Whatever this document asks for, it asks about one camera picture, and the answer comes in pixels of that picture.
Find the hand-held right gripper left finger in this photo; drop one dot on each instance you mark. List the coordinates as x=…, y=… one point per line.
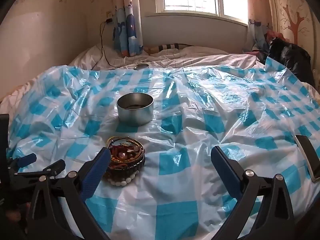
x=96, y=171

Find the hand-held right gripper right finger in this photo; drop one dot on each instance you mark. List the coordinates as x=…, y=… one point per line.
x=225, y=171

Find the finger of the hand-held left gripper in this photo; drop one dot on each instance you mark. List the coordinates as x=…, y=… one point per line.
x=53, y=167
x=25, y=160

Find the round metal tin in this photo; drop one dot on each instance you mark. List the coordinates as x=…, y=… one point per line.
x=135, y=116

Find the blue checked plastic sheet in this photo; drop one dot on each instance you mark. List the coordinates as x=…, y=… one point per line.
x=190, y=120

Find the smartphone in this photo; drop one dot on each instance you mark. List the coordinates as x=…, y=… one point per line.
x=307, y=156

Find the small round metal lid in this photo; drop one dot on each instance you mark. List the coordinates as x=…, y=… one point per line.
x=140, y=66

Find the white quilt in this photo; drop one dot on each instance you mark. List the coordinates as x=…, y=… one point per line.
x=175, y=57

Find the black plastic bag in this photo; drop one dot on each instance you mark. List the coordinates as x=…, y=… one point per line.
x=290, y=55

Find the striped pillow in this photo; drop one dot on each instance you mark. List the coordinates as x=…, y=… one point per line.
x=170, y=47

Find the red cloth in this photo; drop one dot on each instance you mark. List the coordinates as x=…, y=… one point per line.
x=273, y=35

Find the blue cartoon curtain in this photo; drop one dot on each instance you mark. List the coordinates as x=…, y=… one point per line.
x=128, y=25

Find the pink and blue curtain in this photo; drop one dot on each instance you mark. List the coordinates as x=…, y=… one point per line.
x=257, y=10

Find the black wall charger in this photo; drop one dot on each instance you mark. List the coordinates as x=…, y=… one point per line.
x=109, y=21

